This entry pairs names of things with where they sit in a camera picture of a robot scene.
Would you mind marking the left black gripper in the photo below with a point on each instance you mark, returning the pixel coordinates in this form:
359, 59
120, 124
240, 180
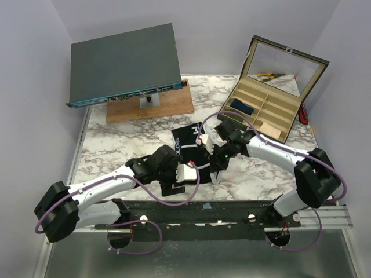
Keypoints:
167, 189

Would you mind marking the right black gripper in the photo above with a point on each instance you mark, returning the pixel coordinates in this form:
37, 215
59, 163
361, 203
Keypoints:
218, 163

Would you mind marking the black underwear white waistband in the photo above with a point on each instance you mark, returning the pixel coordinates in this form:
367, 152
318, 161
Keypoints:
184, 144

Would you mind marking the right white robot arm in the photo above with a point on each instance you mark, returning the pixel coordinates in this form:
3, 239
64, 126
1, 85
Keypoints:
315, 182

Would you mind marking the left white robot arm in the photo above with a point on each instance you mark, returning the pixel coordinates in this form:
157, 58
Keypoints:
64, 208

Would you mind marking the beige cloth piece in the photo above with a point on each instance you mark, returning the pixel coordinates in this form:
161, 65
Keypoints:
270, 131

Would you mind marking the rolled navy blue cloth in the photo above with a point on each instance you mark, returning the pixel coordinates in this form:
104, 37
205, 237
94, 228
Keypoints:
239, 105

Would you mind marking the wooden board stand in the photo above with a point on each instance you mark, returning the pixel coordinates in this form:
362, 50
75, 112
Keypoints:
169, 103

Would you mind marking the black compartment box with lid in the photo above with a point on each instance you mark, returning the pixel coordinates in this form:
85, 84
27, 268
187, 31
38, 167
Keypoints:
275, 102

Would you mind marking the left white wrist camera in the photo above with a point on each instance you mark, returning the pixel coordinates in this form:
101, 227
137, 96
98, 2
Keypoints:
186, 173

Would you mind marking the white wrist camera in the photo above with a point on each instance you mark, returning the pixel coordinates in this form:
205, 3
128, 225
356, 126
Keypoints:
207, 142
186, 173

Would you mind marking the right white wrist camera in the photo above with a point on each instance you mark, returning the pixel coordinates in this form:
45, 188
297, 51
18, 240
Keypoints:
207, 142

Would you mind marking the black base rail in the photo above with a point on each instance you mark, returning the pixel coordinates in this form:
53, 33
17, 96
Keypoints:
149, 221

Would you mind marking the yellow handled pliers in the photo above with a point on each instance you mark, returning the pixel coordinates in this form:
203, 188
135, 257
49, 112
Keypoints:
265, 77

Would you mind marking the grey network switch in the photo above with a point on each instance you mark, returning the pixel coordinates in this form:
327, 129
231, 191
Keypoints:
122, 66

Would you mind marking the aluminium frame extrusion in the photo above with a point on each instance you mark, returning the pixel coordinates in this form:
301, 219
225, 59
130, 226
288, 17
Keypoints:
320, 247

